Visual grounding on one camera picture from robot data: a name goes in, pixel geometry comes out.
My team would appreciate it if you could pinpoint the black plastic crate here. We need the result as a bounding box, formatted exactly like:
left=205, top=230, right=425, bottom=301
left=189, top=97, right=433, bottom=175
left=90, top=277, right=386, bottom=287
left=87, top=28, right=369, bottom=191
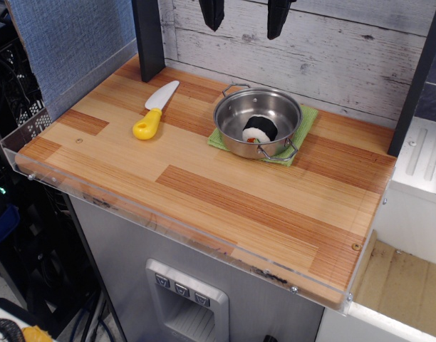
left=0, top=38, right=45, bottom=126

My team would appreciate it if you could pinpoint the yellow handled toy knife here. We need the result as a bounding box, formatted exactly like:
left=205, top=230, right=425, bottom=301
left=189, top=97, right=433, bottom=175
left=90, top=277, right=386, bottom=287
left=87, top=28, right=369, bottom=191
left=132, top=81, right=180, bottom=140

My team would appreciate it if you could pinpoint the stainless steel pot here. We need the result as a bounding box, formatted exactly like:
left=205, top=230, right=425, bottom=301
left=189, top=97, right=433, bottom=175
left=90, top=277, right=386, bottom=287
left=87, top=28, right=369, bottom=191
left=213, top=83, right=303, bottom=162

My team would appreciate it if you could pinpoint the dark right post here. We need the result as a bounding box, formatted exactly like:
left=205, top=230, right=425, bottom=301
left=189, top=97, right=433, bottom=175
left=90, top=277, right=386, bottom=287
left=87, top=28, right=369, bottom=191
left=387, top=10, right=436, bottom=157

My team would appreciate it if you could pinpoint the toy sushi roll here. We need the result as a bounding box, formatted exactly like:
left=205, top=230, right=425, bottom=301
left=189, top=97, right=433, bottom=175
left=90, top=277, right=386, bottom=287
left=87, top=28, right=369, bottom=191
left=242, top=115, right=278, bottom=143

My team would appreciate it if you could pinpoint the silver toy fridge cabinet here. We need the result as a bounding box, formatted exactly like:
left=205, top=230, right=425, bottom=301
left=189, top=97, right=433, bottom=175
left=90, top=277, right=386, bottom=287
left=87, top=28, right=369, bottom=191
left=72, top=199, right=323, bottom=341

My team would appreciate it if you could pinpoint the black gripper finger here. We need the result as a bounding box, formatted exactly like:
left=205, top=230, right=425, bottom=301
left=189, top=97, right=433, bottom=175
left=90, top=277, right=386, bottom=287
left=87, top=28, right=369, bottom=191
left=267, top=0, right=296, bottom=40
left=199, top=0, right=224, bottom=31

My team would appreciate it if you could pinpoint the blue fabric panel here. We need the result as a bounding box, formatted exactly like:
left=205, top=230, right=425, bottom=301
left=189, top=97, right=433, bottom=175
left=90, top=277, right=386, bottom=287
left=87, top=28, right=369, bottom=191
left=6, top=0, right=137, bottom=120

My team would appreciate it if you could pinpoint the white toy sink unit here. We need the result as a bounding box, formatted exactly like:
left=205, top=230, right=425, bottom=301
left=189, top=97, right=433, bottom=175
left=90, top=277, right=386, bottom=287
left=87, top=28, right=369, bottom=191
left=317, top=118, right=436, bottom=341

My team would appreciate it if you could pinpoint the green cloth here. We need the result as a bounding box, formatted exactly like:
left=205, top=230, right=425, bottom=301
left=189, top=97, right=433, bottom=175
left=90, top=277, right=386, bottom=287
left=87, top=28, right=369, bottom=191
left=207, top=105, right=318, bottom=167

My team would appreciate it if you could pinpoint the dark left post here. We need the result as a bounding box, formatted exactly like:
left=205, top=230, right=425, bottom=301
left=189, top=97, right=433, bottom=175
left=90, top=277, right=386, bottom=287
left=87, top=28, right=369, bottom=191
left=132, top=0, right=165, bottom=83

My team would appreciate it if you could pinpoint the clear acrylic table guard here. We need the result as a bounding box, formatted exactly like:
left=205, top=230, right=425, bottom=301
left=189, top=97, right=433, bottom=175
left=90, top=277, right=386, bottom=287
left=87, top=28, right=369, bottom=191
left=0, top=106, right=392, bottom=318

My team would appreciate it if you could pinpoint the dark post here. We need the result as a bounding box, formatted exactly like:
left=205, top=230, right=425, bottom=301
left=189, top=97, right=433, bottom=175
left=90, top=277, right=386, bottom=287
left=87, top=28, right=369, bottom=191
left=387, top=10, right=436, bottom=157
left=132, top=0, right=165, bottom=83

